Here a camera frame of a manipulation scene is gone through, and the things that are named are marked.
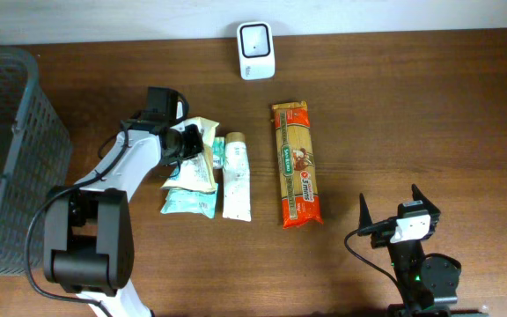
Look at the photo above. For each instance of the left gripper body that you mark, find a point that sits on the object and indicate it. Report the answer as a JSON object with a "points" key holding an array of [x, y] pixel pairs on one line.
{"points": [[190, 142]]}

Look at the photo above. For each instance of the teal wipes packet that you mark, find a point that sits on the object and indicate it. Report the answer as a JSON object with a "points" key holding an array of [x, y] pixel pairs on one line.
{"points": [[179, 200]]}

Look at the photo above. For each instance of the orange spaghetti packet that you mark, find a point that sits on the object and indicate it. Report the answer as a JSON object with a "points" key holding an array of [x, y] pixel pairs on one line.
{"points": [[297, 170]]}

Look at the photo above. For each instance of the cream snack bag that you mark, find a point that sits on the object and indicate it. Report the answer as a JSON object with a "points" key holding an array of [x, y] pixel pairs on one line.
{"points": [[196, 174]]}

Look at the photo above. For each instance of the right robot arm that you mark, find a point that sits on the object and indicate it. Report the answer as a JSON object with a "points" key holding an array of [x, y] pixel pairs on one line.
{"points": [[427, 283]]}

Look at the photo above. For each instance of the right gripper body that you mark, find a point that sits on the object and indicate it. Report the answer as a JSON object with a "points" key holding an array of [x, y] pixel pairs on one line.
{"points": [[381, 238]]}

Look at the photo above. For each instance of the small teal tissue pack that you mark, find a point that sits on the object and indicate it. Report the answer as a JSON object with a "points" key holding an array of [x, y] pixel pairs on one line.
{"points": [[218, 149]]}

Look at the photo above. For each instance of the white tube with tan cap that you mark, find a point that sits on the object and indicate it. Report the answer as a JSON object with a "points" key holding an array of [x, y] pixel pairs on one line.
{"points": [[236, 175]]}

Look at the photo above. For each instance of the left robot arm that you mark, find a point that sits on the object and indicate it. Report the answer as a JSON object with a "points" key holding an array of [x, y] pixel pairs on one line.
{"points": [[88, 246]]}

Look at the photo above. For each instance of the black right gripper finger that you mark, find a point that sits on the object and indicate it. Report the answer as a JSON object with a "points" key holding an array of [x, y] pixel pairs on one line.
{"points": [[418, 195], [365, 222]]}

